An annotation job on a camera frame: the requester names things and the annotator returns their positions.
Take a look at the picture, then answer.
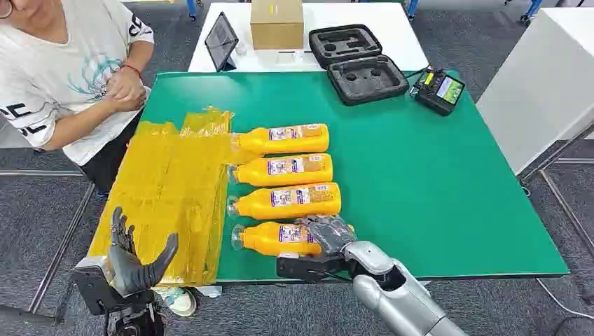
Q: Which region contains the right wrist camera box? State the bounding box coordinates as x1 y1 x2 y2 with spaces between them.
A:
276 252 350 282

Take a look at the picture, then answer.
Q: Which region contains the black tablet on stand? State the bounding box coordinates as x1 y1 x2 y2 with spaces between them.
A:
205 12 240 73

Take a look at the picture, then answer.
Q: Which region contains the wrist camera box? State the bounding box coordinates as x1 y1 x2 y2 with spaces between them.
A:
69 255 156 317
276 252 350 282

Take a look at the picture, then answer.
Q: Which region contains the yellow plastic sheet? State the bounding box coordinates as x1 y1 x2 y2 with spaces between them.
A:
88 106 235 288

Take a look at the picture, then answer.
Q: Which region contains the white floor cable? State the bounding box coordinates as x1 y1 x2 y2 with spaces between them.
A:
536 278 594 321

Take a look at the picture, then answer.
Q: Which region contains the open black foam case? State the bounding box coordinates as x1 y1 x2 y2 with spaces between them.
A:
308 24 410 106

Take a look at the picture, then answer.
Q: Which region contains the black controller cable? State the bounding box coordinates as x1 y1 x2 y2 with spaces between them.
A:
404 66 431 83

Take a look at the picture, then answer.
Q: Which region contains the person's white shoe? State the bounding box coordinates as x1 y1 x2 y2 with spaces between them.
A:
153 286 199 319

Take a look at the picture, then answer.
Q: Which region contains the brown cardboard box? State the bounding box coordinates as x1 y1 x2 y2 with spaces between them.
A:
250 0 305 50

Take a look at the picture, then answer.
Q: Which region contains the large white table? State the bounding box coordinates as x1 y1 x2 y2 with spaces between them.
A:
476 6 594 176

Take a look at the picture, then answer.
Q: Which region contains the orange drink bottle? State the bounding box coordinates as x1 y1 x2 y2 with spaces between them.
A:
227 153 334 188
230 123 331 160
230 221 356 258
226 182 343 221

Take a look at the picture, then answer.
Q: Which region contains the black remote controller with screen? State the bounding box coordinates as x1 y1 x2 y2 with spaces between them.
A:
410 68 467 117

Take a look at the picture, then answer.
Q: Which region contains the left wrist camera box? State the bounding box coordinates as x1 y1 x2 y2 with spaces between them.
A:
69 255 156 317

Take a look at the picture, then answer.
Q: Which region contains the black floor cable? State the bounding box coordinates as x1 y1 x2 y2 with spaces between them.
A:
552 315 594 336

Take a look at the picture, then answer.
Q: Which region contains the green table mat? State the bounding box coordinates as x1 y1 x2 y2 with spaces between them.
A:
139 70 571 283

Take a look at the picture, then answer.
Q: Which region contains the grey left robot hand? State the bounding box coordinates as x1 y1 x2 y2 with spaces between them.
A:
107 206 179 298

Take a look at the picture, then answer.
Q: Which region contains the grey metal table frame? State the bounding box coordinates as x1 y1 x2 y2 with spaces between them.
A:
517 122 594 260

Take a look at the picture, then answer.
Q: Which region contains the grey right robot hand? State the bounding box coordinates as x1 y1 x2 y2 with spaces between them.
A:
296 214 359 256

